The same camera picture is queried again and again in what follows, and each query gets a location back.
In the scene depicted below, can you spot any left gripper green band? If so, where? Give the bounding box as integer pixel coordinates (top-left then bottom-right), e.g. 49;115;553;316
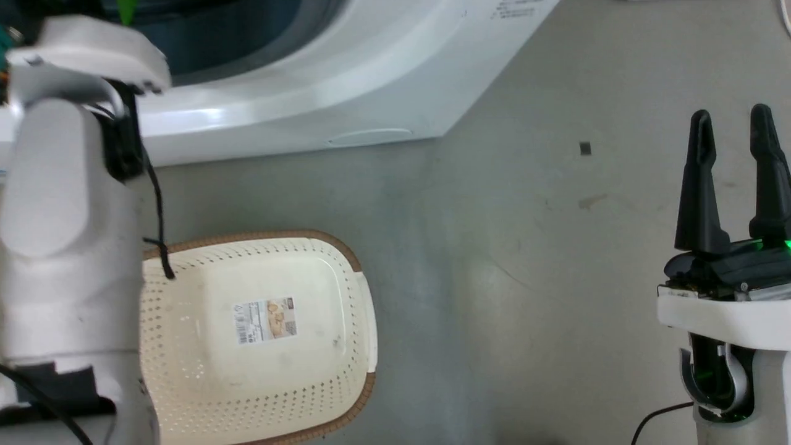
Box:
0;0;142;45

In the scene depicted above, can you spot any printed label sticker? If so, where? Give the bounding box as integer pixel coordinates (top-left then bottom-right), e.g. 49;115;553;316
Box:
232;297;298;346

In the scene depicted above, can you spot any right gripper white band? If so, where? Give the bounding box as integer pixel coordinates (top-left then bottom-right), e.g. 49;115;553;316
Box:
656;103;791;354

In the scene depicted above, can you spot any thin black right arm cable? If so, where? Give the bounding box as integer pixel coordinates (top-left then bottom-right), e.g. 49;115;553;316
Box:
630;402;696;445

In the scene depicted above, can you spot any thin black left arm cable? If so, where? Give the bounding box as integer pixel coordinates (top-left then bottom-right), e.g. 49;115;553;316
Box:
139;143;177;280

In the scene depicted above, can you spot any white washing machine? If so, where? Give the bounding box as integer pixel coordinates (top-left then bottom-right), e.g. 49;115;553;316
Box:
0;0;560;168

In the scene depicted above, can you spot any cream perforated laundry basket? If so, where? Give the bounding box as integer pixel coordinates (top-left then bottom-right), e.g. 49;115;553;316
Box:
138;230;378;445

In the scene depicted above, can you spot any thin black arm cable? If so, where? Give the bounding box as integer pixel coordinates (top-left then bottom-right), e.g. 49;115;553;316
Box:
630;402;696;445
139;143;177;280

